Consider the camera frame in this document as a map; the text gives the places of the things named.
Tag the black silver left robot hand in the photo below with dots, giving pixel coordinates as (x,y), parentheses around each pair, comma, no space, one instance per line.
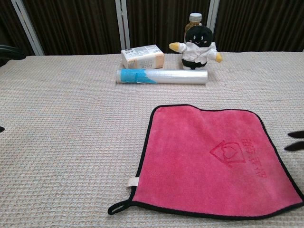
(10,52)

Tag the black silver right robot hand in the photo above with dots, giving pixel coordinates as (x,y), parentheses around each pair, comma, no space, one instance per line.
(297,146)

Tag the pink and grey cloth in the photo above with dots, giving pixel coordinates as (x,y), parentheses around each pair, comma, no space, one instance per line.
(204,161)

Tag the beige waffle-weave cloth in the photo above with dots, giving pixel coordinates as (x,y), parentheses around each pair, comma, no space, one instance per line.
(71,142)

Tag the small cardboard box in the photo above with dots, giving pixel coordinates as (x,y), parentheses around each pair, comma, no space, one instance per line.
(142,57)

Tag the black plush toy white coat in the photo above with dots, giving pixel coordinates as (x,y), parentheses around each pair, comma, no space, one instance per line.
(198,52)

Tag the clear plastic wrap roll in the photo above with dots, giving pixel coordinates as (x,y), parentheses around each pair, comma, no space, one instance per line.
(171,76)

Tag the juice bottle white cap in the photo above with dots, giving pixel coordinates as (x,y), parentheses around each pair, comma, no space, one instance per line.
(194,20)

